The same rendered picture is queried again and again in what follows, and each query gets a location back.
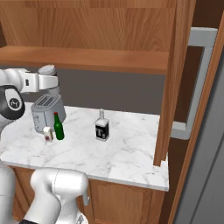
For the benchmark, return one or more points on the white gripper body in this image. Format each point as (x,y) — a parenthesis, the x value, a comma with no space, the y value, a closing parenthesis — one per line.
(48,81)

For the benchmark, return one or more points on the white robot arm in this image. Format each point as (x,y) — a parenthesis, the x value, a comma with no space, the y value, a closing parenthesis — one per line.
(55,189)

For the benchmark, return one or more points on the wooden base cabinet door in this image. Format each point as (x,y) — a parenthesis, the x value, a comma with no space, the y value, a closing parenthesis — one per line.
(22,186)
(125,204)

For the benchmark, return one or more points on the silver toaster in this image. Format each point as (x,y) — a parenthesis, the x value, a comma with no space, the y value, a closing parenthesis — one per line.
(43,112)

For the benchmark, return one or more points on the green glass bottle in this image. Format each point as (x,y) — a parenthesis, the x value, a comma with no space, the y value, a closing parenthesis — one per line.
(59,130)

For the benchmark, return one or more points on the small white red carton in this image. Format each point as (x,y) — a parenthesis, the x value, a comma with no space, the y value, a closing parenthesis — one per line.
(48,133)

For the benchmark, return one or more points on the clear bottle black label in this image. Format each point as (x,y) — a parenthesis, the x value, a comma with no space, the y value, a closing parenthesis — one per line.
(102,130)

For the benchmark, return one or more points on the grey fridge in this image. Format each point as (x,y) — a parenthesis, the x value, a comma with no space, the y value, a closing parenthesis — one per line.
(207,163)

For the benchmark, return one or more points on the open wooden wall cabinet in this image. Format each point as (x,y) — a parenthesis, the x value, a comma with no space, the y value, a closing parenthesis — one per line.
(87,32)

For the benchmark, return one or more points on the wooden wall cabinet door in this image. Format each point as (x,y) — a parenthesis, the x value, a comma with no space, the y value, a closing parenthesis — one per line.
(172,87)

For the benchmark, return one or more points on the grey framed wall oven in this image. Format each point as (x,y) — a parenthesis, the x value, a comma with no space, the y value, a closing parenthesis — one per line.
(201,78)

